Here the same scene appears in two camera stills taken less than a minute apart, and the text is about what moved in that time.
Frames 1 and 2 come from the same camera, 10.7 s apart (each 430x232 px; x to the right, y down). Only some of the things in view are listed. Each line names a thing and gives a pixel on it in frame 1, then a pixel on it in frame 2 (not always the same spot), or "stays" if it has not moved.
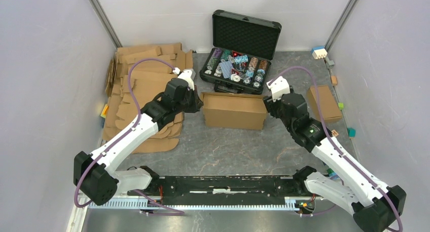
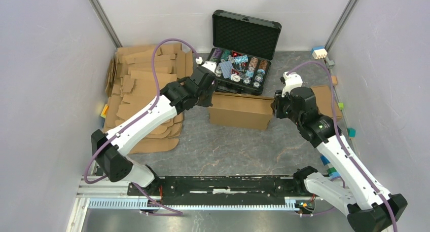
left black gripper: x=197 y=103 → x=207 y=103
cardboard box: x=234 y=110 stays
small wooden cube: x=334 y=80 stays
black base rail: x=225 y=189 stays
